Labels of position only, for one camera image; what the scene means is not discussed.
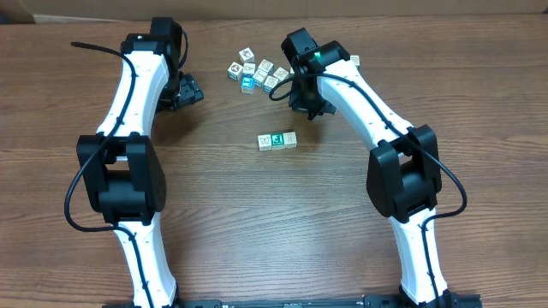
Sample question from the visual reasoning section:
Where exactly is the white block green grid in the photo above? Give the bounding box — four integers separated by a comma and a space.
258, 59, 275, 75

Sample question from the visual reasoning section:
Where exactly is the white block teal far right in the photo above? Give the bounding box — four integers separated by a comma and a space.
350, 55, 360, 68

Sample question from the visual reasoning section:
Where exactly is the white block behind blue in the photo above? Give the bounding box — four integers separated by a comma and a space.
242, 62, 256, 78

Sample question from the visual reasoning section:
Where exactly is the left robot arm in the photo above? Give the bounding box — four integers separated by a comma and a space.
64, 17, 204, 308

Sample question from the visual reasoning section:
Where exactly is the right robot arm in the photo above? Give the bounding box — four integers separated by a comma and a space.
281, 28, 482, 307

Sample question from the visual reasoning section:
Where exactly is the white block teal side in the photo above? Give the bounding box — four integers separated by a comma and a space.
253, 69, 268, 88

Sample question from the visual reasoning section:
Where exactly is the white block butterfly picture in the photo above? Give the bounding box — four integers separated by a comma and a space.
258, 134, 272, 151

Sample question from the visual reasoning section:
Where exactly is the block with red picture top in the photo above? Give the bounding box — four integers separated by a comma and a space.
239, 47, 255, 64

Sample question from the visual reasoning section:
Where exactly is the block red circle green side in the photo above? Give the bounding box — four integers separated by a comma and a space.
227, 62, 243, 81

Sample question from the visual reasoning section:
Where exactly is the white block tilted centre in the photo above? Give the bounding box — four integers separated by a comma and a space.
263, 75, 280, 92

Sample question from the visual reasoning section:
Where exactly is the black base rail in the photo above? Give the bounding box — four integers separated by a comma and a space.
102, 293, 484, 308

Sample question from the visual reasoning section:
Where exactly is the white block green side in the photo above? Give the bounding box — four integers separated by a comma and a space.
271, 133, 285, 151

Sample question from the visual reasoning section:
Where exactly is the white block red side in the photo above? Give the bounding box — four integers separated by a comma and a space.
283, 132, 297, 148

